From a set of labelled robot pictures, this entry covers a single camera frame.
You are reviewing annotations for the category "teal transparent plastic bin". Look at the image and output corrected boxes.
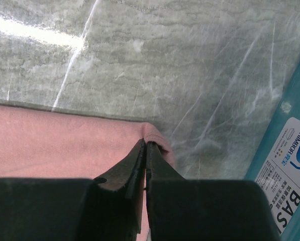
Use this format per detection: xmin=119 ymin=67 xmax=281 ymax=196
xmin=245 ymin=61 xmax=300 ymax=240

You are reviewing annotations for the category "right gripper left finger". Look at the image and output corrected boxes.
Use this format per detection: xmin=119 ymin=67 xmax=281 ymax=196
xmin=94 ymin=139 xmax=146 ymax=198

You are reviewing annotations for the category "pink printed t shirt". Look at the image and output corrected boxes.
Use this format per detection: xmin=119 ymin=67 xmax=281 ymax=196
xmin=0 ymin=105 xmax=174 ymax=240

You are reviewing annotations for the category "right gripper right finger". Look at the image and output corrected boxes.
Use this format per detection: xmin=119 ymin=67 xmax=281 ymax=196
xmin=146 ymin=142 xmax=185 ymax=181

